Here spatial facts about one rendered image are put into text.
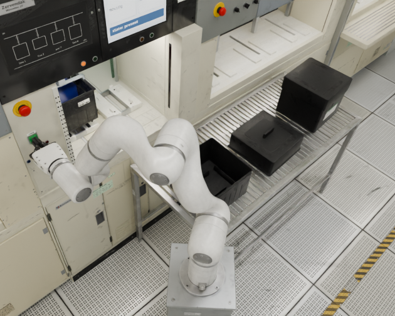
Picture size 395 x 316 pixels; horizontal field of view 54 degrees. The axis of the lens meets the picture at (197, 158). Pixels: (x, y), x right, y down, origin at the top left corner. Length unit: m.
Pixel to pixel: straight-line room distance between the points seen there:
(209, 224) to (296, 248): 1.49
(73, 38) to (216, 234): 0.82
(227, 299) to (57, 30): 1.18
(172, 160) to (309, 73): 1.46
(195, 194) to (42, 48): 0.69
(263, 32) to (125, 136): 1.98
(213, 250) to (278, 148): 0.90
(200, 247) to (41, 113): 0.76
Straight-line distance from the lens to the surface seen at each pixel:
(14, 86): 1.43
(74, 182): 1.36
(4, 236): 1.90
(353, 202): 3.12
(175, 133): 1.07
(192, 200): 1.18
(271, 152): 2.01
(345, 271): 2.79
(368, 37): 3.23
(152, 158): 1.01
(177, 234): 2.65
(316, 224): 2.89
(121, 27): 1.55
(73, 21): 1.43
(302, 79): 2.27
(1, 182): 1.66
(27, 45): 1.38
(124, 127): 1.07
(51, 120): 1.59
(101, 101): 2.17
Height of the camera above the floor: 2.29
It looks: 48 degrees down
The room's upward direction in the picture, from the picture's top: 6 degrees clockwise
